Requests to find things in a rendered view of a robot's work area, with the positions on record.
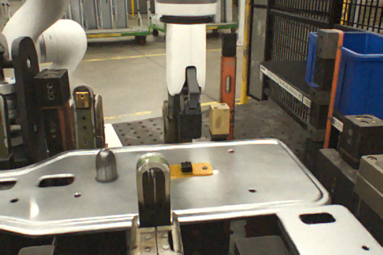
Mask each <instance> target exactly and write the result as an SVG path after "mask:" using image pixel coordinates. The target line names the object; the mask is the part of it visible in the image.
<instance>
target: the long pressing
mask: <svg viewBox="0 0 383 255"><path fill-rule="evenodd" d="M101 149H104V148H90V149H78V150H68V151H65V152H61V153H59V154H57V155H55V156H52V157H49V158H48V159H45V160H43V161H40V162H37V163H35V164H33V165H30V166H27V167H23V168H19V169H15V170H1V171H0V182H5V181H15V182H16V183H15V185H14V186H13V188H11V189H7V190H1V191H0V232H2V233H6V234H12V235H16V236H20V237H26V238H30V239H44V238H52V237H67V236H75V235H83V234H90V233H98V232H113V231H121V230H131V227H132V219H133V218H134V216H135V215H137V221H138V228H140V225H139V215H138V206H137V176H136V165H137V161H138V159H139V158H140V157H141V156H142V155H145V154H147V153H150V152H157V153H160V154H162V155H165V156H166V157H167V159H168V162H169V165H176V164H181V162H186V161H188V162H190V161H191V163H206V162H208V163H210V164H211V166H212V168H213V171H214V174H213V175H211V176H194V177H185V178H171V179H170V215H171V225H172V211H173V212H175V213H176V214H177V215H178V218H179V225H188V224H202V223H210V222H224V221H232V220H240V219H262V218H270V217H277V214H276V213H277V211H278V210H280V209H292V208H301V207H309V206H323V205H331V203H332V198H331V196H330V194H329V193H328V191H327V190H326V189H325V188H324V187H323V186H322V184H321V183H320V182H319V181H318V180H317V179H316V178H315V177H314V176H313V175H312V173H311V172H310V171H309V170H308V169H307V167H306V166H305V165H304V164H303V162H302V161H301V160H300V159H299V158H298V157H297V156H296V155H295V154H294V153H293V151H292V150H291V149H290V148H289V147H287V146H286V145H285V144H284V143H283V142H282V141H280V140H279V139H274V138H257V139H235V140H223V141H212V142H190V143H178V144H157V145H145V146H123V147H111V148H108V149H110V150H111V151H112V152H113V154H114V156H115V158H116V169H117V175H118V177H117V179H115V180H113V181H111V182H108V183H102V182H99V181H97V179H96V165H95V159H96V155H97V153H98V151H99V150H101ZM229 151H233V153H230V152H229ZM64 177H72V178H73V180H72V183H71V184H69V185H67V186H58V187H38V185H39V183H40V181H42V180H44V179H47V178H64ZM249 189H254V190H255V192H250V191H248V190H249ZM75 195H80V196H78V197H75ZM12 200H18V201H17V202H11V201H12Z"/></svg>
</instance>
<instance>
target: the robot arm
mask: <svg viewBox="0 0 383 255"><path fill-rule="evenodd" d="M69 3H70V0H26V2H25V3H24V4H23V6H22V7H21V8H20V9H19V10H18V11H17V12H16V13H15V15H14V16H13V17H12V18H11V19H10V20H9V21H8V22H7V23H6V25H5V27H4V28H3V31H2V33H1V37H0V39H1V44H2V45H3V46H4V48H5V54H4V56H5V57H6V58H7V60H12V50H11V44H12V41H13V40H14V39H16V38H18V37H20V36H29V37H30V38H31V39H32V40H33V41H34V44H35V48H36V52H37V56H38V64H45V63H49V62H53V63H52V65H51V66H50V67H49V68H48V69H51V70H56V69H68V76H69V82H70V93H71V95H70V100H69V101H70V107H71V105H72V103H73V101H72V91H71V78H72V74H73V72H74V71H75V70H76V68H77V66H78V64H79V62H80V61H81V59H82V58H83V56H84V54H85V51H86V48H87V37H86V35H85V32H84V30H83V29H82V27H81V26H80V25H79V24H78V23H76V22H74V21H71V20H60V19H61V18H62V17H63V15H64V13H65V11H66V10H67V8H68V5H69ZM156 13H157V14H160V15H164V16H162V17H160V18H159V21H160V22H163V23H167V25H166V55H167V75H166V79H167V84H168V91H169V94H170V95H171V96H173V114H174V116H178V117H179V138H180V139H199V138H201V136H202V112H201V104H200V95H201V94H203V93H204V88H205V75H206V24H205V23H212V22H213V17H210V15H215V14H217V0H156Z"/></svg>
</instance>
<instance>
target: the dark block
mask: <svg viewBox="0 0 383 255"><path fill-rule="evenodd" d="M34 87H35V91H36V100H37V104H38V108H39V109H41V112H42V121H43V126H44V134H45V138H46V143H47V150H48V157H52V156H55V155H57V154H59V153H61V152H65V151H68V150H75V145H74V134H73V131H72V118H71V112H70V101H69V100H70V95H71V93H70V82H69V76H68V69H56V70H51V69H42V70H41V71H40V72H39V73H38V74H37V75H36V76H35V77H34ZM72 180H73V178H72V177H64V178H52V183H53V187H58V186H67V185H69V184H71V183H72Z"/></svg>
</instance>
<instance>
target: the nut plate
mask: <svg viewBox="0 0 383 255"><path fill-rule="evenodd" d="M184 163H185V162H181V164H176V165H169V168H170V178H185V177H194V176H211V175H213V174H214V171H213V168H212V166H211V164H210V163H208V162H206V163H191V161H190V162H189V165H188V166H186V165H184ZM203 166H207V170H203V169H202V167H203Z"/></svg>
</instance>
